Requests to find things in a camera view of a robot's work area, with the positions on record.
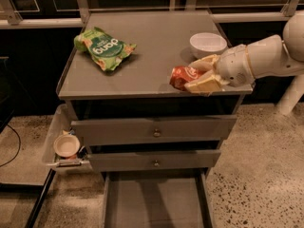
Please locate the metal railing frame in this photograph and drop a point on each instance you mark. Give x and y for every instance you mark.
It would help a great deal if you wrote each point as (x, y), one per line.
(75, 13)

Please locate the small white bowl in bin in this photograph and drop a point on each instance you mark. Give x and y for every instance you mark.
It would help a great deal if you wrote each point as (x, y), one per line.
(66, 145)

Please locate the grey drawer cabinet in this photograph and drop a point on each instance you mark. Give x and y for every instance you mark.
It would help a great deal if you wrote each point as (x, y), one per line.
(139, 87)

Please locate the white bowl on cabinet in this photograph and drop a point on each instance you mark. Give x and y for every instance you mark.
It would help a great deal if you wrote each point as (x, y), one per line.
(207, 43)

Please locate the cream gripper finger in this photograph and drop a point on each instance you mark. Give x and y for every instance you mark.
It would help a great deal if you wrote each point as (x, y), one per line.
(206, 63)
(207, 83)

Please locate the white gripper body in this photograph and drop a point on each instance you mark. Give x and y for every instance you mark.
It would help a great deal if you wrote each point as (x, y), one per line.
(234, 66)

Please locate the orange coke can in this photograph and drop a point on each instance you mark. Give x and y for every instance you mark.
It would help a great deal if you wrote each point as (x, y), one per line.
(181, 75)

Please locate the top grey drawer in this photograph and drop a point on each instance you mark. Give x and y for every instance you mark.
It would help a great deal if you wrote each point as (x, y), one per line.
(154, 130)

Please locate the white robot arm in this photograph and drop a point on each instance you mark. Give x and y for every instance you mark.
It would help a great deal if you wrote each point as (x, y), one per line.
(279, 56)

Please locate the open bottom grey drawer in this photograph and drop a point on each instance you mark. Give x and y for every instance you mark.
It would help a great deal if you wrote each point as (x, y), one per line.
(157, 199)

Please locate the middle grey drawer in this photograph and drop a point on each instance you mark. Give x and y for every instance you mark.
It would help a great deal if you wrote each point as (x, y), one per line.
(135, 161)

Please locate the green chip bag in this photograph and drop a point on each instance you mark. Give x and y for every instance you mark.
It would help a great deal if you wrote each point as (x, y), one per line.
(105, 51)

